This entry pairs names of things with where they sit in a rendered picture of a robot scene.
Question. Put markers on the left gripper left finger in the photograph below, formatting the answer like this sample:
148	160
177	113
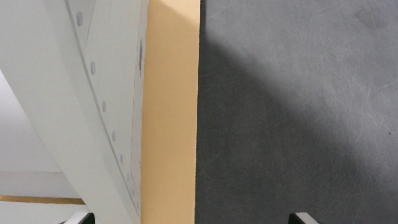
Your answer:
81	218

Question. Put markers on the tan flat wooden board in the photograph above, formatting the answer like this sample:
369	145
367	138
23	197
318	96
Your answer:
169	112

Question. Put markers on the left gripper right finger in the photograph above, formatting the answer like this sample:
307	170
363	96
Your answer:
301	218

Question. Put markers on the white metal rack frame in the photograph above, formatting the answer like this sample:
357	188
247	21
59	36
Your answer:
76	67

